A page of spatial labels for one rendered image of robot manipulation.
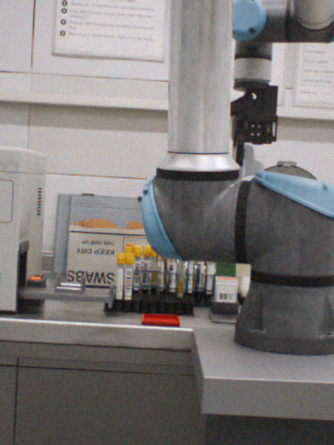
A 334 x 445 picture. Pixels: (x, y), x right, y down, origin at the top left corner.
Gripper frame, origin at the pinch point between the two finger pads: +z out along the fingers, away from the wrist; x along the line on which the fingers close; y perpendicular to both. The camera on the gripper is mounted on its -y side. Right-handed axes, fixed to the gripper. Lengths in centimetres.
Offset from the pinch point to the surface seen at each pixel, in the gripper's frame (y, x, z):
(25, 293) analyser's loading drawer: -37.9, -13.5, 21.7
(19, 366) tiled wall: -50, 50, 52
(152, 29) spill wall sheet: -19, 49, -40
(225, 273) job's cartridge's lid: -1.2, -4.7, 17.2
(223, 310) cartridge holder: -1.6, -9.9, 23.6
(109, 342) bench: -22.1, -18.7, 28.7
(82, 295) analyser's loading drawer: -27.8, -13.2, 21.6
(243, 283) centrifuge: 4.4, 11.9, 21.1
